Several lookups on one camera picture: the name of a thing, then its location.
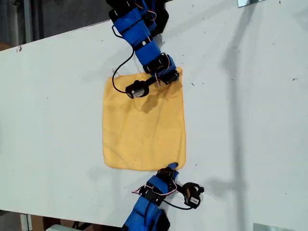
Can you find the grey metal post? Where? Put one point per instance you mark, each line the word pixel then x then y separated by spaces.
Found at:
pixel 27 21

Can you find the grey metal table leg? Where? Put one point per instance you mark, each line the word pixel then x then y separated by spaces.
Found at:
pixel 25 222

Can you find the yellow square towel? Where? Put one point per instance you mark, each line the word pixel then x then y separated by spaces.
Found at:
pixel 144 132

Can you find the wrist black camera stalk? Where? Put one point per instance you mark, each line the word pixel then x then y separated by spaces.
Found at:
pixel 151 80
pixel 180 187

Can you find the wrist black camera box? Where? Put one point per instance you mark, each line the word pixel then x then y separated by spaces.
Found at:
pixel 137 91
pixel 193 201

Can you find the white box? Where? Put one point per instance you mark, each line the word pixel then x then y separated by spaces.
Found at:
pixel 59 228

